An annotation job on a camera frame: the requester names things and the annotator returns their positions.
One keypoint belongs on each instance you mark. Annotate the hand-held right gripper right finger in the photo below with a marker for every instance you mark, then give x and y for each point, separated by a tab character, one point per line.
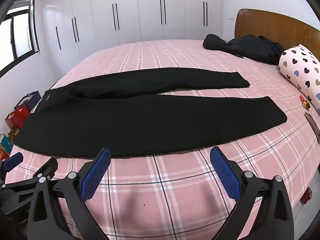
225	177

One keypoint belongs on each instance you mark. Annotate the wooden headboard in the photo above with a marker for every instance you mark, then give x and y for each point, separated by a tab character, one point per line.
275	27

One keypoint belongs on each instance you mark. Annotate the black pants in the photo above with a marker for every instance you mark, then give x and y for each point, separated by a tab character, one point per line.
125	130

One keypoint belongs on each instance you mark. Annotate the red gift box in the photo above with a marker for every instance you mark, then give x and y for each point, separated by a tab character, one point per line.
13	122

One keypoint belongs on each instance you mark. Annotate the small red toy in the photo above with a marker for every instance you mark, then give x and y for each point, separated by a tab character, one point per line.
304	103

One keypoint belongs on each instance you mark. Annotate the white pillow with heart print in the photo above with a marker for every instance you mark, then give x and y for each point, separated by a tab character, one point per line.
300	67

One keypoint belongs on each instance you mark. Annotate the bed with pink plaid sheet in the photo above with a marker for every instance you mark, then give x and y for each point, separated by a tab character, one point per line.
175	192

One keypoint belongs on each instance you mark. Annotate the black framed window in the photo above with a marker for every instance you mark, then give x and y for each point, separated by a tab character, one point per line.
17	37

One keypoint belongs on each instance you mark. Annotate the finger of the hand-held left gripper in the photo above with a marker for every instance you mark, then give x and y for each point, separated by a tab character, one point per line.
48	167
13	160

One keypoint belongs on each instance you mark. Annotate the blue gift bag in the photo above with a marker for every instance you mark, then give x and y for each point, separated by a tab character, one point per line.
32	100

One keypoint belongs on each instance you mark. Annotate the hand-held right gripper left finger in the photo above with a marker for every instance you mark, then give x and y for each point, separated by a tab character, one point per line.
96	173

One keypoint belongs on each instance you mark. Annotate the small red box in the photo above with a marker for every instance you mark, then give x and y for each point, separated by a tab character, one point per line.
306	196

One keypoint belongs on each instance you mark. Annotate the teal cardboard box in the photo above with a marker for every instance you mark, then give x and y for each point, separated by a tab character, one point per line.
6	143

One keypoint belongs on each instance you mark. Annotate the pile of dark clothes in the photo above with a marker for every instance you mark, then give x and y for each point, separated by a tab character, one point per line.
255	47

